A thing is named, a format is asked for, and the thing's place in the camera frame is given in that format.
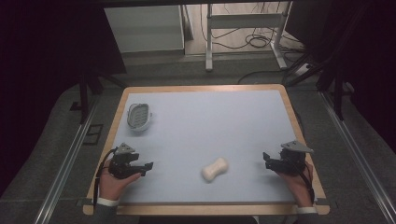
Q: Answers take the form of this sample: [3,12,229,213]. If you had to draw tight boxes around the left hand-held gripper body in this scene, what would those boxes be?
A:
[107,142,141,180]

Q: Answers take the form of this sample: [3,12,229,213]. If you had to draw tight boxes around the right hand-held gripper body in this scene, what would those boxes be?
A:
[277,140,315,175]

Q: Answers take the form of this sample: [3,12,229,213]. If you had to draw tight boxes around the grey soap dish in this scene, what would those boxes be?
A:
[126,103,153,133]

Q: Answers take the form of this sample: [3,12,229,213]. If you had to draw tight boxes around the white soap bar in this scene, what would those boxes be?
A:
[201,156,230,184]

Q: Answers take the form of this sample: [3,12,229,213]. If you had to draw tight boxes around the person's left hand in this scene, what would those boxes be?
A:
[98,160,142,202]

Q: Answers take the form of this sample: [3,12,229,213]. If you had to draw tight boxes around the person's right hand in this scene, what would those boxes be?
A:
[275,161,314,208]

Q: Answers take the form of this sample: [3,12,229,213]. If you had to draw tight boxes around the pale blue table mat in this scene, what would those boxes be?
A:
[112,90,301,205]

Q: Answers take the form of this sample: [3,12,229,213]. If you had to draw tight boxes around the black tripod stand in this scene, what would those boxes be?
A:
[285,49,356,121]
[69,70,128,125]

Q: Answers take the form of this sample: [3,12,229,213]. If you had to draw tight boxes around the white power strip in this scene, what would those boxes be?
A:
[293,63,313,77]

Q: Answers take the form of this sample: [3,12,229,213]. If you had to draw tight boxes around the dark curtain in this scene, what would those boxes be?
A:
[285,0,396,154]
[0,0,127,198]

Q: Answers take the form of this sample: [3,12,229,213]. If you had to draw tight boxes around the white cabinet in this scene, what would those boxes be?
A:
[104,4,186,54]

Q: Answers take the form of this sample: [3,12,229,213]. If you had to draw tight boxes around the white metal stand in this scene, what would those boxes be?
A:
[205,1,290,73]

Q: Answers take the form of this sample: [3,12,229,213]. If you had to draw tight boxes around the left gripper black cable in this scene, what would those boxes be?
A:
[92,147,120,208]

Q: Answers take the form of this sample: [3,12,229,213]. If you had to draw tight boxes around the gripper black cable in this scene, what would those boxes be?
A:
[298,161,316,205]
[92,147,120,208]

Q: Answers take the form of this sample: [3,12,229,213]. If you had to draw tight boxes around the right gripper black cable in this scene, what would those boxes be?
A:
[298,161,316,205]

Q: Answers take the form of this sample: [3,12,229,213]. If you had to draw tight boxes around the metal floor rail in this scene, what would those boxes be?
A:
[319,91,396,224]
[33,94,101,224]

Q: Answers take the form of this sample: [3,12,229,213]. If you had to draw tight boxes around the black floor cables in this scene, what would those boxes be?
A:
[200,2,306,86]

